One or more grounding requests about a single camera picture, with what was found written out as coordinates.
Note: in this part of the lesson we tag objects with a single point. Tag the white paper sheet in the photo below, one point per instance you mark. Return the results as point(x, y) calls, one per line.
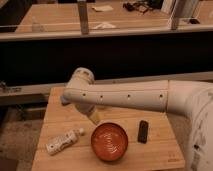
point(104, 8)

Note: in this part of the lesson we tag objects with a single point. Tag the grey metal post right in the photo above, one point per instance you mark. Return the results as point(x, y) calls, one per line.
point(176, 13)

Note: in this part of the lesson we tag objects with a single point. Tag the black rectangular block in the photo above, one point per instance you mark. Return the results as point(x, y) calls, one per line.
point(143, 131)

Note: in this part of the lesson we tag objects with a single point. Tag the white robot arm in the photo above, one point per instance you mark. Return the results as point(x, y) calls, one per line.
point(193, 99)

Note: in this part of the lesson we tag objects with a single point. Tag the blue sponge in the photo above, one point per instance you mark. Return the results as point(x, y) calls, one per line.
point(64, 102)

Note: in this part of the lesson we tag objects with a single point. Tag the white crumpled cloth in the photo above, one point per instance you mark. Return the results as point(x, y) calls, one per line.
point(104, 25)

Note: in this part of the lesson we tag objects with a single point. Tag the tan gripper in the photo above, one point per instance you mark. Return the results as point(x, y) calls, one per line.
point(94, 117)

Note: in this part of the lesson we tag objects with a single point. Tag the grey metal post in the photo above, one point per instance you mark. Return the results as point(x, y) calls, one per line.
point(176, 13)
point(82, 10)

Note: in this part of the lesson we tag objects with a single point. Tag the clear bottle on far table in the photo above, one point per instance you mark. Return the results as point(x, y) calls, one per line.
point(36, 26)

